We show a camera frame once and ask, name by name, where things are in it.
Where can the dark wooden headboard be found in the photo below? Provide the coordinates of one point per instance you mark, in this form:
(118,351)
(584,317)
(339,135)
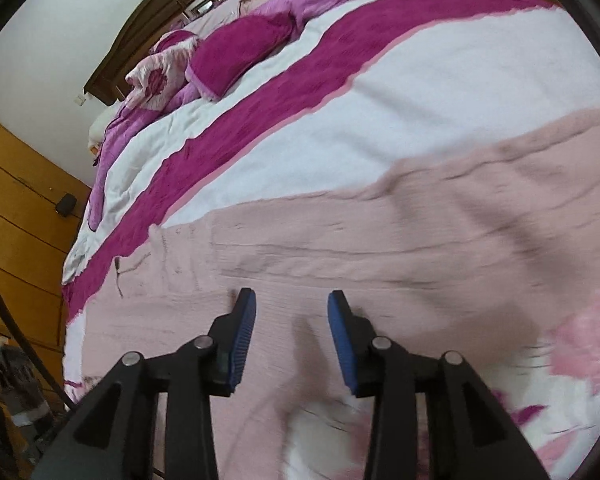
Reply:
(130,45)

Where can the wooden wardrobe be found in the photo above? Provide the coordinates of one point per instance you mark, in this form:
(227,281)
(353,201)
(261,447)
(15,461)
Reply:
(15,210)

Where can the dark clutter pile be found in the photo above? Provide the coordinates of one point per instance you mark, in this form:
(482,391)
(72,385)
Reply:
(15,390)

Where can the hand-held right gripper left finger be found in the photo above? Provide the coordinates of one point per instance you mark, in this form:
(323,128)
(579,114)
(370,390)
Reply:
(244,325)

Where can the white blanket with magenta stripe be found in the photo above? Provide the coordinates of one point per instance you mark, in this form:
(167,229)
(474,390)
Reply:
(430,100)

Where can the pink knit sweater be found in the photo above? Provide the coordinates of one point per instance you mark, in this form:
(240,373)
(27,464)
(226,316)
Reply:
(380,240)

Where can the small black device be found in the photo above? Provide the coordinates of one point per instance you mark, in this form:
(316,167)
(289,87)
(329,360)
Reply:
(65,205)

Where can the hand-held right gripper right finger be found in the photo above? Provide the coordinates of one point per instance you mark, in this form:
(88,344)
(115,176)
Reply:
(341,340)

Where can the magenta pillow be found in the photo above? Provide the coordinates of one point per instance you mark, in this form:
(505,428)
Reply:
(230,55)

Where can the pink floral pillow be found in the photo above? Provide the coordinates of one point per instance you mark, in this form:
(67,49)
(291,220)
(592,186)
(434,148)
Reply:
(155,75)

